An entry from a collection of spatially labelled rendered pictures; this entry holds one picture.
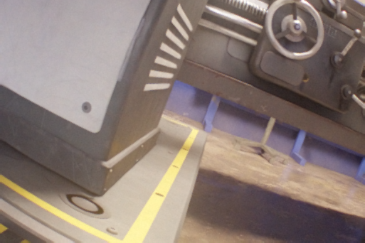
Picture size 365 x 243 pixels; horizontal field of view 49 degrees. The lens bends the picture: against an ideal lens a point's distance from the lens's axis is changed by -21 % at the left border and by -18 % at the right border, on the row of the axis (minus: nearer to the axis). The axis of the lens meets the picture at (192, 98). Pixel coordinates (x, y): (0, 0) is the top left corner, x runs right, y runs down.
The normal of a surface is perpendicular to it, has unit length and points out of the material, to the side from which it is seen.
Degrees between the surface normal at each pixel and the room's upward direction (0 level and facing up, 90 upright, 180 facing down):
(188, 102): 90
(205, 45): 90
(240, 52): 90
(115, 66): 90
